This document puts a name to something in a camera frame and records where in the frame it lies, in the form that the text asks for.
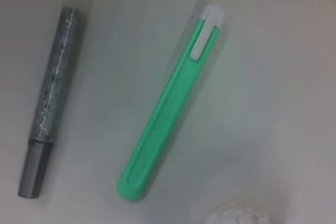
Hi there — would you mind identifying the grey glitter marker pen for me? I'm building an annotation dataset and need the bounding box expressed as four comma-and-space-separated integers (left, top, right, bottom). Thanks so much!
17, 5, 82, 200

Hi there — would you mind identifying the white paper ball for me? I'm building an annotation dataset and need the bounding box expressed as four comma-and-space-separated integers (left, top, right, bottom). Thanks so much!
204, 199, 271, 224

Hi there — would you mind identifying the green pen with white clip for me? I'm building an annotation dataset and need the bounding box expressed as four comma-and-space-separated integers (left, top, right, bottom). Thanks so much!
117, 4, 226, 202

